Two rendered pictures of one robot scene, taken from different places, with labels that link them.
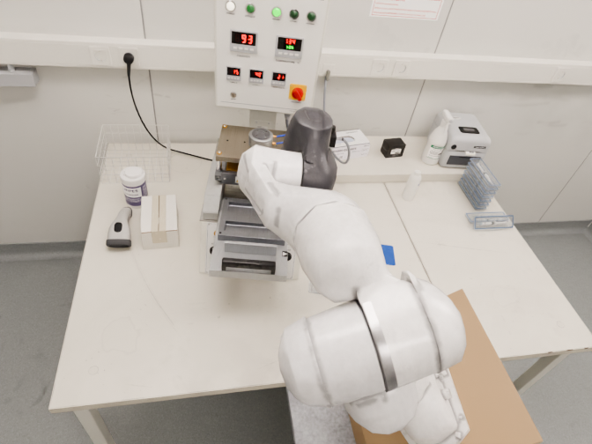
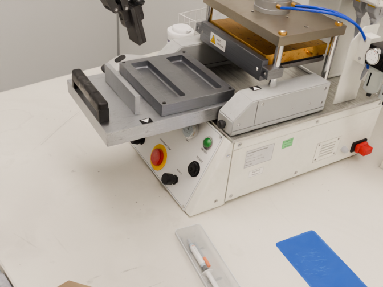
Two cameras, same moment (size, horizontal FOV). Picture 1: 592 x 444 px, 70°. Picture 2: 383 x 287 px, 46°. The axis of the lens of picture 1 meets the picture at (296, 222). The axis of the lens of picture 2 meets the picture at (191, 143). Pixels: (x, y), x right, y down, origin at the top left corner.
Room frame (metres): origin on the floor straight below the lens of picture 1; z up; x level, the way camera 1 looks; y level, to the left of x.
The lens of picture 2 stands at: (0.59, -0.64, 1.42)
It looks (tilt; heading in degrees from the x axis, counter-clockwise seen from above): 35 degrees down; 63
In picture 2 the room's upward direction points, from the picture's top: 5 degrees clockwise
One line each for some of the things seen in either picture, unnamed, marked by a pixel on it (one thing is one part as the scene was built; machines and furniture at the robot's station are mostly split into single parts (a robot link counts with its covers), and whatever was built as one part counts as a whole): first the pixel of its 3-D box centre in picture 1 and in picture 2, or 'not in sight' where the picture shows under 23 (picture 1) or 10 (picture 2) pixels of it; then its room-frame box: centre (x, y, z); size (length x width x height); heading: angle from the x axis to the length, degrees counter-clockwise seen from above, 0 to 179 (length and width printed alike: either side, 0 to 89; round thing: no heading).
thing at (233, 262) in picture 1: (248, 265); (89, 93); (0.74, 0.11, 0.99); 0.15 x 0.02 x 0.04; 97
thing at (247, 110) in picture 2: not in sight; (272, 103); (1.10, 0.01, 0.96); 0.26 x 0.05 x 0.07; 7
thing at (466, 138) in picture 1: (458, 139); not in sight; (1.78, -0.69, 0.88); 0.25 x 0.20 x 0.17; 11
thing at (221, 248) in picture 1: (252, 234); (154, 89); (0.88, 0.13, 0.97); 0.30 x 0.22 x 0.08; 7
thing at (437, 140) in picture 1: (438, 138); not in sight; (1.70, -0.57, 0.92); 0.09 x 0.08 x 0.25; 11
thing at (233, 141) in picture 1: (266, 144); (286, 21); (1.19, 0.14, 1.08); 0.31 x 0.24 x 0.13; 97
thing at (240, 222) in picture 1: (253, 220); (174, 80); (0.92, 0.13, 0.98); 0.20 x 0.17 x 0.03; 97
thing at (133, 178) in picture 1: (135, 187); (179, 48); (1.15, 0.62, 0.82); 0.09 x 0.09 x 0.15
